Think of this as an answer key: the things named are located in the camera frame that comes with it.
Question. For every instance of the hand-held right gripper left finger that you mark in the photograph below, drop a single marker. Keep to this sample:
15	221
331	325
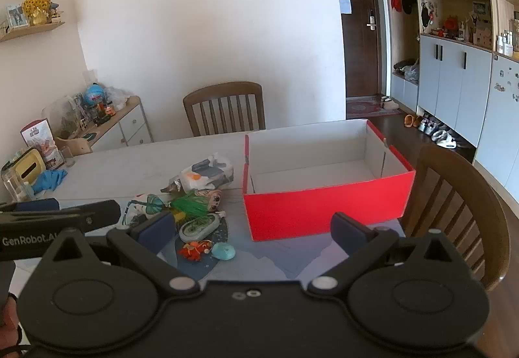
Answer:
156	230

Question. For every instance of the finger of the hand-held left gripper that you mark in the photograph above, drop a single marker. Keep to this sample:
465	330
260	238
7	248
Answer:
38	205
97	214

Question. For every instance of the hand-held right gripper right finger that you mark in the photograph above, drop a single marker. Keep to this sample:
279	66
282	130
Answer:
348	232

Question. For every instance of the teal cartoon toy packet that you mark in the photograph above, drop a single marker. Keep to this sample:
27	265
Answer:
152	202

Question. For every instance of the red cardboard box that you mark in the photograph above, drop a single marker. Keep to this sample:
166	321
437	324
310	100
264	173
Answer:
324	208

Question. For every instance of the green feather toy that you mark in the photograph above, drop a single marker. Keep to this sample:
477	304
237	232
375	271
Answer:
188	204

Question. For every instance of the small red orange toy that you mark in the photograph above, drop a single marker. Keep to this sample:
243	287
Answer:
194	250

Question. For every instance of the dark item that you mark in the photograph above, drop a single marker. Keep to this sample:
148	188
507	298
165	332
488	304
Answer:
172	186

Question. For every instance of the small cartoon doll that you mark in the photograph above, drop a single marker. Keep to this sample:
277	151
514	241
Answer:
211	199

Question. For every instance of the light blue round toy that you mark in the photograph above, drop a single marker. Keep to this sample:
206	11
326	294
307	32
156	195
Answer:
224	251

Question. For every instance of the white plastic bag with packet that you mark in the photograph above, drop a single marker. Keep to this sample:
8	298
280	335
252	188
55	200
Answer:
202	175

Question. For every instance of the person's left hand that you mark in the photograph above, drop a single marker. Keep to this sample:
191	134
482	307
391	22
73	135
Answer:
6	321

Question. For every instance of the blue cloth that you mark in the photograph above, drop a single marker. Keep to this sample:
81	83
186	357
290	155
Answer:
48	179

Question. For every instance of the clear glass jar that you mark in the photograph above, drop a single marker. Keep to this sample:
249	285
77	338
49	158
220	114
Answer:
10	185

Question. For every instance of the yellow tissue box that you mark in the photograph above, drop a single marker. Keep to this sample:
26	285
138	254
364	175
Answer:
28	165

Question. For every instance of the clear drinking glass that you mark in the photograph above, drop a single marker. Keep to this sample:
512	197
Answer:
68	158

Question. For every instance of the red and white paper packet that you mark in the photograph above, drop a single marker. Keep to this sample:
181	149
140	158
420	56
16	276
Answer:
40	143

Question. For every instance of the small wooden stool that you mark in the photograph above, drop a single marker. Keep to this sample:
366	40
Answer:
75	145

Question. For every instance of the blue patterned table mat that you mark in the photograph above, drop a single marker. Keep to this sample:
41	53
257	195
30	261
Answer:
275	256

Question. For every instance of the white and wood sideboard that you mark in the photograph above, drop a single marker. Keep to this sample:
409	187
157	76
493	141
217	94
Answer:
125	126

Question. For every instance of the clear plastic toy package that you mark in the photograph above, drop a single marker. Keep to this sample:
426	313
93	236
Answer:
71	118

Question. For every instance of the brown wooden slat-back chair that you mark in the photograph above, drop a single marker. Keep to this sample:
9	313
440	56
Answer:
458	199
223	106

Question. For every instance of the blue globe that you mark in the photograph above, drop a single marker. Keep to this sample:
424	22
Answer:
94	94

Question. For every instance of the crumpled clear plastic bag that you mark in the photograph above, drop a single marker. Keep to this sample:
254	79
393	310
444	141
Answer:
117	95

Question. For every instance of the red patterned rug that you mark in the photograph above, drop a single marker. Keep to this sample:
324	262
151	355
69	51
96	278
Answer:
365	108

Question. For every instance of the orange shoe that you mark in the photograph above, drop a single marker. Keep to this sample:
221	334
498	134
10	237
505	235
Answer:
417	120
408	120

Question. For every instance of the row of white sneakers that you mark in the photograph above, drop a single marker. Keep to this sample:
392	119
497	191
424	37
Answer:
440	135

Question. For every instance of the dark brown door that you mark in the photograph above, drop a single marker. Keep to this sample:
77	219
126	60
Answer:
359	57

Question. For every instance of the pale blue stickered cabinet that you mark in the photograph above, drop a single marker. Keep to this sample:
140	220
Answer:
500	118

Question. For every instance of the gold ornament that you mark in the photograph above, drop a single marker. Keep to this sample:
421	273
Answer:
37	5

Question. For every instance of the silver door lock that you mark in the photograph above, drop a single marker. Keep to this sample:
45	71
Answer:
370	19

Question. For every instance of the white paper notice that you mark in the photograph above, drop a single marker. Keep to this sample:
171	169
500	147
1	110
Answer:
346	5

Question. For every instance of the red shelf ornament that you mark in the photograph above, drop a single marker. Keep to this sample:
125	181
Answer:
451	24

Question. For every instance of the small cardboard box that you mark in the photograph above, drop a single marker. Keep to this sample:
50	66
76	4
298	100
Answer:
482	38

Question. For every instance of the wooden wall shelf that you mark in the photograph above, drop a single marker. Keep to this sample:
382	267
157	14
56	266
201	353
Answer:
32	31

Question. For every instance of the grey and wood wall cabinet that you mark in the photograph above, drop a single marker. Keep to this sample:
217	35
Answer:
446	74

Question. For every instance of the small photo frame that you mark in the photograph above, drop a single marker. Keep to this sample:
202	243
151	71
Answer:
17	16

